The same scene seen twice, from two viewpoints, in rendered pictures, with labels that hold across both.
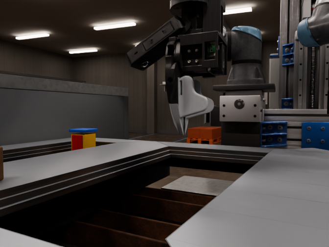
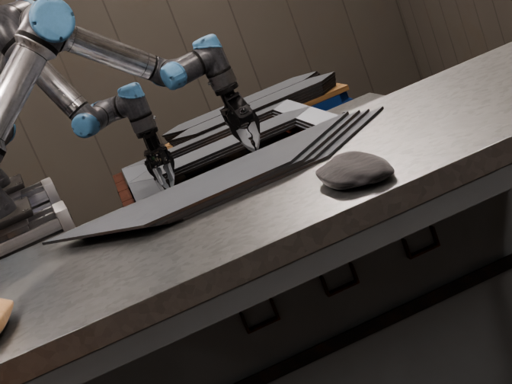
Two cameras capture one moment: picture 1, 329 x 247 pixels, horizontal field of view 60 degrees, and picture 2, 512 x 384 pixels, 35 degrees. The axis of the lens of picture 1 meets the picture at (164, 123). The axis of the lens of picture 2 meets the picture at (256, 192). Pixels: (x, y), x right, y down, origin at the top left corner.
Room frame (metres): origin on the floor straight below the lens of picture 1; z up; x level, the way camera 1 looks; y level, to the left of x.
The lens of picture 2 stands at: (1.87, 1.88, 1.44)
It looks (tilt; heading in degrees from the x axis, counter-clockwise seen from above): 15 degrees down; 235
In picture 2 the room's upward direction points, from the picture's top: 21 degrees counter-clockwise
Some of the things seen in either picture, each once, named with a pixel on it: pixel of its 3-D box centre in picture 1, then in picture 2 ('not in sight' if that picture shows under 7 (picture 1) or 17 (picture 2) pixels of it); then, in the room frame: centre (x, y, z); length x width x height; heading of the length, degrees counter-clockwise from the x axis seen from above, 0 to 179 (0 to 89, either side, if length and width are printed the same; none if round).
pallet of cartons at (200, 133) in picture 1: (205, 134); not in sight; (8.27, -1.21, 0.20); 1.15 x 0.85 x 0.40; 159
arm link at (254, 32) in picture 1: (244, 44); not in sight; (1.16, -0.32, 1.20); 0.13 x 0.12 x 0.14; 78
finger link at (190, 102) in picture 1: (189, 105); (253, 135); (0.44, -0.04, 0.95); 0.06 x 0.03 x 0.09; 67
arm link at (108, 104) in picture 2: not in sight; (105, 112); (0.64, -0.46, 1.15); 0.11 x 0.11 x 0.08; 32
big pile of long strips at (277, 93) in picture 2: not in sight; (250, 110); (-0.30, -1.00, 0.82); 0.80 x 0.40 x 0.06; 153
